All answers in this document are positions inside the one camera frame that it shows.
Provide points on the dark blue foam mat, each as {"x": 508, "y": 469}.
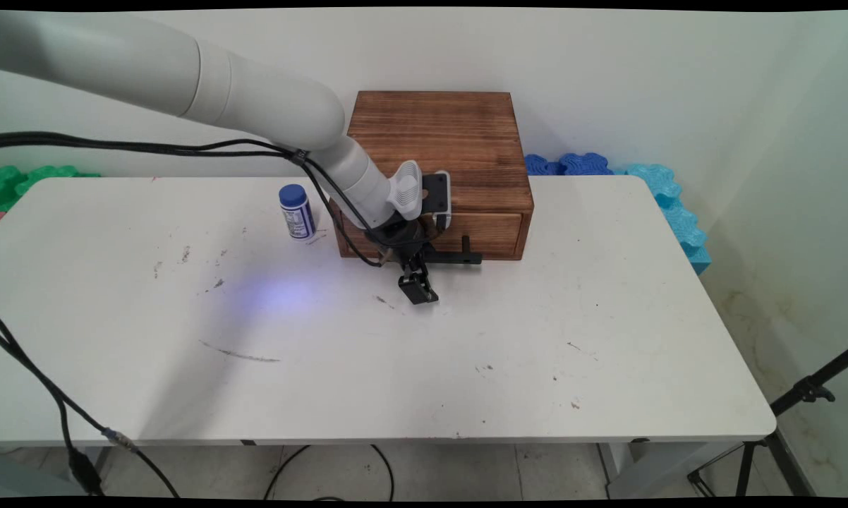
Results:
{"x": 572, "y": 166}

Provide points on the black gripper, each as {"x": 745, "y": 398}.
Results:
{"x": 399, "y": 243}

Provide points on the black tripod stand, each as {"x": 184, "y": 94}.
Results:
{"x": 784, "y": 406}

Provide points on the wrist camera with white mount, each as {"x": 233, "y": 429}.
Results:
{"x": 434, "y": 194}

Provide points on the light blue foam mat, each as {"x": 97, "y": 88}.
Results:
{"x": 678, "y": 212}

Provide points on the brown wooden drawer box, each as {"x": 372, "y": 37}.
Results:
{"x": 466, "y": 134}

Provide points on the white bottle with blue cap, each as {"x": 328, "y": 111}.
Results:
{"x": 298, "y": 215}

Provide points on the green foam mat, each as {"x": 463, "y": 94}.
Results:
{"x": 29, "y": 180}

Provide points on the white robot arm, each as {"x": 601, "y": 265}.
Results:
{"x": 149, "y": 63}

